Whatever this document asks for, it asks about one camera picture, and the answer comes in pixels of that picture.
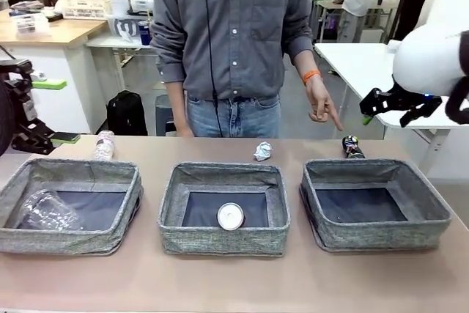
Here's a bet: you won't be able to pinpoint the large white table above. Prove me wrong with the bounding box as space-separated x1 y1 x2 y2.
314 42 469 178

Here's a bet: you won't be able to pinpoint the person in grey shirt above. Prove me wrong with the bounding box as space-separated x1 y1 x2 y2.
149 0 316 139

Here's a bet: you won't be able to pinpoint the black backpack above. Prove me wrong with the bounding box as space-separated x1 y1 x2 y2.
106 89 149 137

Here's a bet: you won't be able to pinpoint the person's left forearm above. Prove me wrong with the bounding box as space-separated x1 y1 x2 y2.
291 48 320 78

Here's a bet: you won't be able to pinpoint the person's right forearm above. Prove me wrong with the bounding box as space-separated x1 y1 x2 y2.
166 81 188 129

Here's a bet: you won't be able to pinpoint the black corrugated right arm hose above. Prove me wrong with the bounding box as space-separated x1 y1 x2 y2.
444 30 469 125

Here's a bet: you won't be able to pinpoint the grey fabric basket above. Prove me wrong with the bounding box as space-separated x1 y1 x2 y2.
0 158 144 257
157 161 291 257
299 158 452 254

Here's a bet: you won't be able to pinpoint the stacked clear storage boxes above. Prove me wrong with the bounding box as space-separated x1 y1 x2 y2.
9 0 51 37

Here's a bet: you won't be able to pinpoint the blue drink can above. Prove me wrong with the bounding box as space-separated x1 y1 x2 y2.
138 20 151 46

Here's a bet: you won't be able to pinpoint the clear bottle pink label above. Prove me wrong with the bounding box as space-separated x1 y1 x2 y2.
92 130 117 162

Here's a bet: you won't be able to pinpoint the grey stool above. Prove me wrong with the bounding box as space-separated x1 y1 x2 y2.
155 94 177 137

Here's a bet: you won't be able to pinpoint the background person black trousers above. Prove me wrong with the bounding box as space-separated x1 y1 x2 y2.
397 0 439 45

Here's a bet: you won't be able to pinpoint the thin black chest cable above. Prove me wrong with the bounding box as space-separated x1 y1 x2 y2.
204 0 225 138

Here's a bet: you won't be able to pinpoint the crumpled white paper ball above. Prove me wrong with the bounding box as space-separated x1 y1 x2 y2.
253 141 275 163

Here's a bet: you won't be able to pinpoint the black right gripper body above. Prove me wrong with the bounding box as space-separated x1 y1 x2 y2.
391 87 443 108

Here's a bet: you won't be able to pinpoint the white plastic crate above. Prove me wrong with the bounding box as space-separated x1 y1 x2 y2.
56 0 113 19

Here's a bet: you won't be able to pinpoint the white box with logo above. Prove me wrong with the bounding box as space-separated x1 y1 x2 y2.
112 16 142 39

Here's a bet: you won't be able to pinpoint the person's left hand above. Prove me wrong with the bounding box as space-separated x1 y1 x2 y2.
305 76 345 133

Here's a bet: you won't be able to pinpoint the wooden top work table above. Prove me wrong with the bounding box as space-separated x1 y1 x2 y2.
0 8 111 134

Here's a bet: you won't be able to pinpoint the clear plastic cup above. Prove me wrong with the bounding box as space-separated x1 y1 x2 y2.
16 188 84 232

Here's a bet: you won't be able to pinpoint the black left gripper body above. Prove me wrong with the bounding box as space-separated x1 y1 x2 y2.
0 80 37 152

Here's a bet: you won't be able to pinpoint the dark blue soda can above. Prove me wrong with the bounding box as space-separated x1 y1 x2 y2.
341 135 367 161

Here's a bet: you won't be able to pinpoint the person's right hand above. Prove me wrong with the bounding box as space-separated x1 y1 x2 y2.
177 122 195 139

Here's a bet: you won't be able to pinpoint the orange wrist watch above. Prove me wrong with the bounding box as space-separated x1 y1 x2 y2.
303 69 322 85

